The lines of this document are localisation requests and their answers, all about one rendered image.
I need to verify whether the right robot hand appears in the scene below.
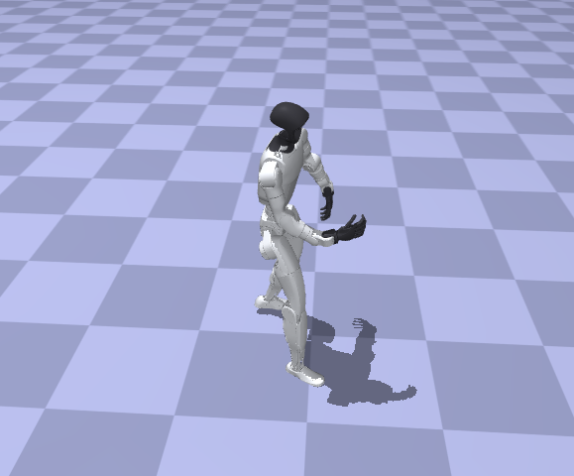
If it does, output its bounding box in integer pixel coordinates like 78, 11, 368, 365
321, 214, 367, 244

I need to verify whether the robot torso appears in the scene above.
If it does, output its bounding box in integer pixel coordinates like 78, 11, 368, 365
258, 133, 303, 237

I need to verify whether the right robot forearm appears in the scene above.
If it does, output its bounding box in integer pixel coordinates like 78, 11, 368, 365
280, 215, 334, 247

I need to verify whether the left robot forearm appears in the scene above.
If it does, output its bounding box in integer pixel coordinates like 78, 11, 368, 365
310, 153, 333, 193

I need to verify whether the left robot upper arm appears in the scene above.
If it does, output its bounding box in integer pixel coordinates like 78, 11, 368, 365
300, 128, 321, 173

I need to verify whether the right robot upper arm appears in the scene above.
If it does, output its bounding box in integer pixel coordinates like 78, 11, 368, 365
259, 161, 295, 227

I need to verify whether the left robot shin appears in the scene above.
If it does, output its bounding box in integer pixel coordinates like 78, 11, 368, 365
266, 260, 299, 301

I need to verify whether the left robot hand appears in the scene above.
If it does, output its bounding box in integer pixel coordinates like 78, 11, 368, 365
320, 186, 334, 221

